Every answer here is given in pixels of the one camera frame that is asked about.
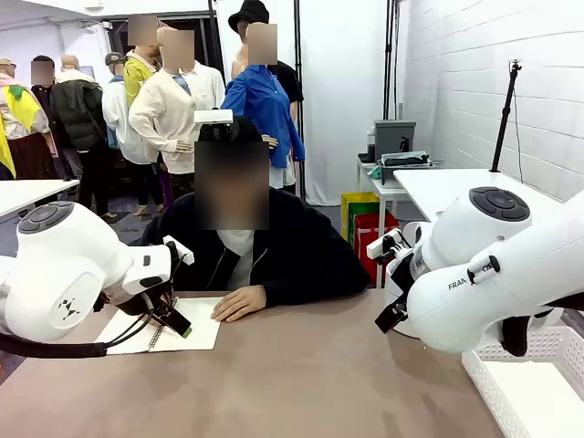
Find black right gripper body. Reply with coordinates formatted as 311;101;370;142
385;247;428;320

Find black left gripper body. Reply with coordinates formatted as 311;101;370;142
107;273;180;318

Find white spiral notebook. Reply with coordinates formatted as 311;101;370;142
94;296;225;355

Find person's left forearm black sleeve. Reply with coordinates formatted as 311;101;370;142
262;266;371;308

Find person's left hand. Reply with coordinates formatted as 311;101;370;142
210;285;267;324

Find red bag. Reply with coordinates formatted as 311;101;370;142
352;211;401;282

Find yellow bag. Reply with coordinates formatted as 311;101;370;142
340;191;381;248

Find small white side table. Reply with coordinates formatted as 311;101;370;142
356;156;412;229

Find large white table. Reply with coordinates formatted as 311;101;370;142
392;167;584;224

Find white perforated plastic basket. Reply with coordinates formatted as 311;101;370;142
461;325;584;438

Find seated person black jacket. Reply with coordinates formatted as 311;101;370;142
142;116;371;308

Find gray tray with green item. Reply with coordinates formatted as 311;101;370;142
379;150;433;184

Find gray box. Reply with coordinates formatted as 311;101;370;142
373;119;418;163

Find cream jacket mannequin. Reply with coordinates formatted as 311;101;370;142
128;28;227;193

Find white shirt mannequin with cap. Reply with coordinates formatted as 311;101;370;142
101;51;159;216

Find black tripod stand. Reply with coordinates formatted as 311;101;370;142
489;58;524;173

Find black baseball cap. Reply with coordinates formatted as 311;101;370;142
199;115;265;143

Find black light stand pole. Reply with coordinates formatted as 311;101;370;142
293;0;308;203
381;0;403;121

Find yellow jacket mannequin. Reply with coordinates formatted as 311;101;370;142
122;14;162;110

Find blue shirt mannequin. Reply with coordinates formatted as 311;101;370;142
219;22;307;189

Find pink and yellow clothed mannequin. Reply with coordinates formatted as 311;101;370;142
0;57;50;180

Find standing person dark clothes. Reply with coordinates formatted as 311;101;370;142
29;55;60;179

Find black bucket hat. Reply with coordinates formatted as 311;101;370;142
227;0;271;34

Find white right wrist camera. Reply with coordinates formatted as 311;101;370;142
366;227;405;266

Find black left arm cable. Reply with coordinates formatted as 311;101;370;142
0;308;155;360

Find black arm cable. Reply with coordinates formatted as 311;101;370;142
0;308;155;360
500;291;584;359

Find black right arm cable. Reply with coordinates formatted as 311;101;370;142
500;291;584;359

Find white head-mounted camera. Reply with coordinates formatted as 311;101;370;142
193;109;235;127

